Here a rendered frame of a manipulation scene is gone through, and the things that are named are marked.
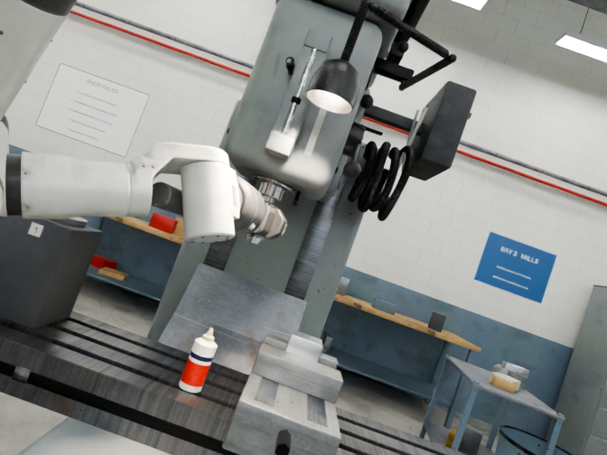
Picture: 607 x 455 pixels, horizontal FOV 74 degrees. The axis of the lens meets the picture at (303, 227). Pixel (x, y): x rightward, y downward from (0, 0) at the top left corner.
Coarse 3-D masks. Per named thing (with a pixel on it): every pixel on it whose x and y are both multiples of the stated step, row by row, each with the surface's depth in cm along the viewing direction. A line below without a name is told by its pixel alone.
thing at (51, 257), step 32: (0, 224) 71; (32, 224) 71; (64, 224) 74; (0, 256) 70; (32, 256) 71; (64, 256) 72; (0, 288) 70; (32, 288) 70; (64, 288) 76; (32, 320) 70
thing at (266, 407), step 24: (336, 360) 79; (264, 384) 64; (240, 408) 55; (264, 408) 55; (288, 408) 58; (312, 408) 61; (240, 432) 55; (264, 432) 55; (312, 432) 55; (336, 432) 56
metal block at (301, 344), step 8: (296, 336) 73; (304, 336) 76; (312, 336) 78; (288, 344) 73; (296, 344) 73; (304, 344) 73; (312, 344) 73; (320, 344) 73; (296, 352) 73; (304, 352) 73; (312, 352) 73; (320, 352) 73
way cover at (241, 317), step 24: (192, 288) 109; (216, 288) 110; (240, 288) 111; (264, 288) 112; (192, 312) 106; (216, 312) 107; (240, 312) 108; (264, 312) 109; (288, 312) 110; (168, 336) 100; (192, 336) 101; (216, 336) 103; (240, 336) 105; (264, 336) 106; (288, 336) 107; (216, 360) 98; (240, 360) 100
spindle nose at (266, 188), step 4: (264, 184) 75; (268, 184) 75; (272, 184) 75; (260, 188) 76; (264, 188) 75; (268, 188) 75; (272, 188) 75; (276, 188) 75; (280, 188) 75; (284, 188) 76; (260, 192) 75; (264, 192) 75; (268, 192) 75; (272, 192) 75; (276, 192) 75; (280, 192) 75; (284, 192) 77; (272, 196) 75; (276, 196) 75; (280, 196) 76; (280, 200) 76
